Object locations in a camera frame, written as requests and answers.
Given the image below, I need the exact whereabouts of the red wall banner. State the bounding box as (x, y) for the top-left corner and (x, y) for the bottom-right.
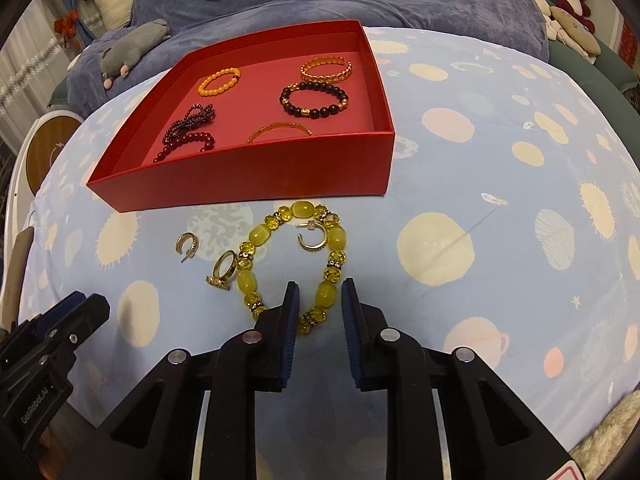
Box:
(617, 15), (640, 72)

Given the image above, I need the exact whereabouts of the cookie-shaped plush toy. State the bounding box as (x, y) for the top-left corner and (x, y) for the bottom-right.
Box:
(550, 6), (601, 62)

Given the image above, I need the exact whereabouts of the white small plush toy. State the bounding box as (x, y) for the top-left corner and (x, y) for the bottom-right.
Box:
(520, 0), (557, 41)

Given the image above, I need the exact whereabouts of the gold ring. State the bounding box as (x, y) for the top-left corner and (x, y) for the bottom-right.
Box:
(205, 250), (239, 292)

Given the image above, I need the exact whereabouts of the dark brown bead bracelet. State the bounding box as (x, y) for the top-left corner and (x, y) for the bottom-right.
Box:
(278, 81), (350, 119)

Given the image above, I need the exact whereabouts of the white lace curtain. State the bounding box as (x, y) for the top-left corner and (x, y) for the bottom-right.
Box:
(0, 25), (71, 157)

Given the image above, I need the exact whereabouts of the gold hoop earring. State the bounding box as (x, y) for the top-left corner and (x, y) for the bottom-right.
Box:
(295, 220), (329, 254)
(175, 232), (200, 265)

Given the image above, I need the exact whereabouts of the orange bead bracelet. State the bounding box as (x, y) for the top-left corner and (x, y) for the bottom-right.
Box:
(196, 66), (242, 97)

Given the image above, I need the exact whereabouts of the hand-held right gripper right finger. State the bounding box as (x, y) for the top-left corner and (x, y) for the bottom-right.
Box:
(341, 277), (574, 480)

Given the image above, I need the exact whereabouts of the light blue planet-print sheet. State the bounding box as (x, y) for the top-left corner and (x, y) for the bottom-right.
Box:
(0, 25), (640, 461)

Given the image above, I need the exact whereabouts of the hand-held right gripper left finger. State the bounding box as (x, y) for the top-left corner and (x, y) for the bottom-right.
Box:
(97, 280), (301, 480)

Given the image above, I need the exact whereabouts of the grey plush toy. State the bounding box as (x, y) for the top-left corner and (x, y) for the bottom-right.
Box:
(100, 18), (172, 92)

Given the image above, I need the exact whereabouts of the round wooden white stand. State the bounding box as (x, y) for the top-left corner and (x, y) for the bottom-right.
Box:
(9, 112), (84, 211)

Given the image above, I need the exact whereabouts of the yellow-green bead bracelet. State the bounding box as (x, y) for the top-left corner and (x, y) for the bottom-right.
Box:
(235, 200), (349, 337)

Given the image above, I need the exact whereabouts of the red cardboard box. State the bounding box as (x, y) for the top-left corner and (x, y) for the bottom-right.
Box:
(86, 19), (397, 213)

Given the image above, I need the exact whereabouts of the dark purple small-bead bracelet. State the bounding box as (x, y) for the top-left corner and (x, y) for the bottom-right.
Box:
(166, 102), (217, 147)

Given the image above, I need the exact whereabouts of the white fluffy blanket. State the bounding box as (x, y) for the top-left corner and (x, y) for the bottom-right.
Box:
(570, 390), (640, 480)

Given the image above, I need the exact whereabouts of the green bed frame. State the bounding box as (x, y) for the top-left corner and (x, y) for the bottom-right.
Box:
(500, 0), (640, 111)

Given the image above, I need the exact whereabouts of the red ribbon bow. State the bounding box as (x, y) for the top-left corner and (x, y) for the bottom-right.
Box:
(54, 10), (80, 41)

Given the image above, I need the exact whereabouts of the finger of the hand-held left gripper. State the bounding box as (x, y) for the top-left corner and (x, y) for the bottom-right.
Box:
(27, 294), (111, 363)
(36, 291), (87, 332)

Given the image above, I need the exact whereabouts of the thin gold bangle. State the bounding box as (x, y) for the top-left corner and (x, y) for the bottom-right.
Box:
(246, 121), (315, 145)

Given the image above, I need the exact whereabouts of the gold chain bangle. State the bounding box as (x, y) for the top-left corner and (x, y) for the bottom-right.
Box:
(300, 56), (354, 82)

